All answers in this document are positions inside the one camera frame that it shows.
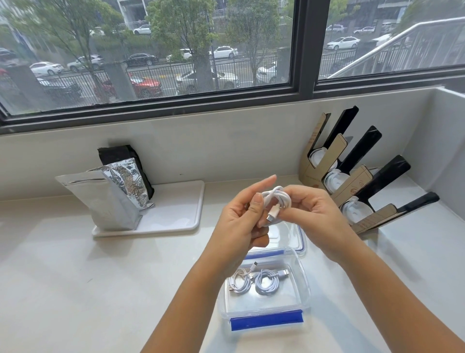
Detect person's right hand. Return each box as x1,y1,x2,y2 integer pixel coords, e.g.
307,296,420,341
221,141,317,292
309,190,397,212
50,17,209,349
279,184,364,264

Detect person's left hand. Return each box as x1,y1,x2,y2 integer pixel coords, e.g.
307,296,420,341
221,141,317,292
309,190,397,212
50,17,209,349
201,174,278,277

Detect clear container lid blue seal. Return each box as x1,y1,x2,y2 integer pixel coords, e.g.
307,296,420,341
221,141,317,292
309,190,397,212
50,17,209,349
267,222,307,259

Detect white USB cable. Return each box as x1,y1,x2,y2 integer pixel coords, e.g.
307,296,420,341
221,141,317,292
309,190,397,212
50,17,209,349
228,261,261,295
254,268,291,296
261,186,291,228

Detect clear plastic container blue clips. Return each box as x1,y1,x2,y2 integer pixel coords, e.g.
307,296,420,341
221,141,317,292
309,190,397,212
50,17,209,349
217,247,312,332

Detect person's right forearm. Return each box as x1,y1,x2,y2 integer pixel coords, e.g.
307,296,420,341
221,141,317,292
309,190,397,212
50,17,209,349
340,240,465,353

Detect person's left forearm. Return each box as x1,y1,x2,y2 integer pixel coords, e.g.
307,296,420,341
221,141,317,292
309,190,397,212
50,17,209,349
140,258,233,353

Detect white cup lid stack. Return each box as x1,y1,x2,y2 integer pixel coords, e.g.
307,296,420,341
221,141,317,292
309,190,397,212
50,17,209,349
323,170,350,193
309,148,335,170
341,198,374,223

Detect cardboard cup dispenser rack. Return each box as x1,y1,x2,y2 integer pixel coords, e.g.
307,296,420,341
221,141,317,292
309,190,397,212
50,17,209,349
298,105,440,235

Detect white rectangular tray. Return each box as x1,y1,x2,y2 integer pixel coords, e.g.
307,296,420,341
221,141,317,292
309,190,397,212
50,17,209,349
91,180,205,239

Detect silver foil bag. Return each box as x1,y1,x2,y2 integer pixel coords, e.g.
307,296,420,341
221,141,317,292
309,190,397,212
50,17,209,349
55,158,155,231

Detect black bag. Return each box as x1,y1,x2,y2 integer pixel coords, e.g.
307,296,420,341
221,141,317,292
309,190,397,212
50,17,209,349
97,144,155,200

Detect beige car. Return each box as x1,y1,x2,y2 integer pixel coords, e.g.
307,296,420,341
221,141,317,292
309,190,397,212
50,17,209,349
175,71,240,95

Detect red car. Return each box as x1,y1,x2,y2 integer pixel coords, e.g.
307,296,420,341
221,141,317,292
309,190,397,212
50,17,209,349
93,74,163,99

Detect white stair railing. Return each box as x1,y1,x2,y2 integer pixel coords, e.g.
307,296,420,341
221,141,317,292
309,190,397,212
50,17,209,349
326,16,465,79

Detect black window frame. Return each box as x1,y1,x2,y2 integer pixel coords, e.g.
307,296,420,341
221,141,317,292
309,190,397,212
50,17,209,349
0,0,465,135

